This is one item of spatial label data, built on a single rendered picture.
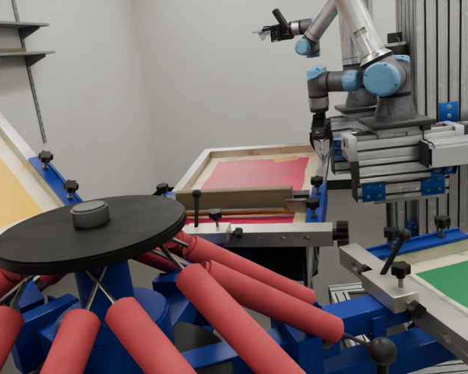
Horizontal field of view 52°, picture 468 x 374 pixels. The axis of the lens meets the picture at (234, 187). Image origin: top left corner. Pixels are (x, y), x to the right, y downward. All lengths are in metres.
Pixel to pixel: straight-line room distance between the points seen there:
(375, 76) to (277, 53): 3.58
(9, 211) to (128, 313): 0.97
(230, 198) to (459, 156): 0.81
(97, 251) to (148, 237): 0.07
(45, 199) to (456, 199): 1.63
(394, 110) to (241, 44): 3.62
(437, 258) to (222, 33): 4.28
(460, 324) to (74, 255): 0.68
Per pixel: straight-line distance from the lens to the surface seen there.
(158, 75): 5.64
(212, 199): 1.62
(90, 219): 0.79
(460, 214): 2.26
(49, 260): 0.70
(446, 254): 1.46
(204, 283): 0.72
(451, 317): 1.01
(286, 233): 1.34
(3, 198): 1.64
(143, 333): 0.65
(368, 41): 1.74
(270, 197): 1.57
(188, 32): 5.50
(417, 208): 2.20
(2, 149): 1.83
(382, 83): 1.71
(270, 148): 2.14
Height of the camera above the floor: 1.56
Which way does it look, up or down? 15 degrees down
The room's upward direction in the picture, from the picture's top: 7 degrees counter-clockwise
